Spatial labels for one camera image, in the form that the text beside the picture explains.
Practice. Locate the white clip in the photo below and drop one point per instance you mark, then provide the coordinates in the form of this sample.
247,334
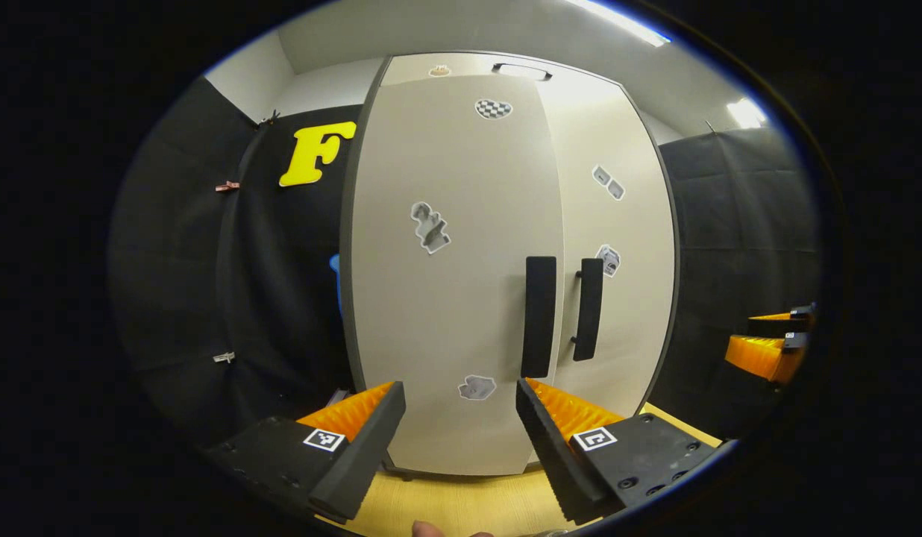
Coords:
224,358

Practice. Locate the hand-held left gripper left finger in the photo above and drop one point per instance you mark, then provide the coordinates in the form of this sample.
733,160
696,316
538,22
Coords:
364,447

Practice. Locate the black backdrop cloth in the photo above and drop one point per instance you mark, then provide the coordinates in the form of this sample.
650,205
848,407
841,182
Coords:
177,283
729,246

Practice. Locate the white and grey cabinet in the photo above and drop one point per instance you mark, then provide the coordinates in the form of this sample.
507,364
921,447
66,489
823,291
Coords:
346,298

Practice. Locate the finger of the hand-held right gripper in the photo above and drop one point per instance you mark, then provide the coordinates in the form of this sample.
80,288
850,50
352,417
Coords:
785,324
763,356

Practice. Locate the beige cabinet drawer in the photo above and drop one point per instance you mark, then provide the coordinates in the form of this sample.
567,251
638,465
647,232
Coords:
476,66

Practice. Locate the long ceiling light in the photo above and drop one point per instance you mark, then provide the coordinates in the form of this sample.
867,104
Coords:
618,22

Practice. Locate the red clip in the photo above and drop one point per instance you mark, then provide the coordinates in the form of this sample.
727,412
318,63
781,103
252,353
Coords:
227,186

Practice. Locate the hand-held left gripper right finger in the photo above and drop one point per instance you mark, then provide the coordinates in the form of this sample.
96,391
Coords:
550,455

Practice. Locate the white cabinet door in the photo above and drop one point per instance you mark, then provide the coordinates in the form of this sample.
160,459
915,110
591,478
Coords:
632,335
446,313

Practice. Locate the small ceiling light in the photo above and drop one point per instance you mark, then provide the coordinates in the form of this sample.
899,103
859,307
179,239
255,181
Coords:
746,112

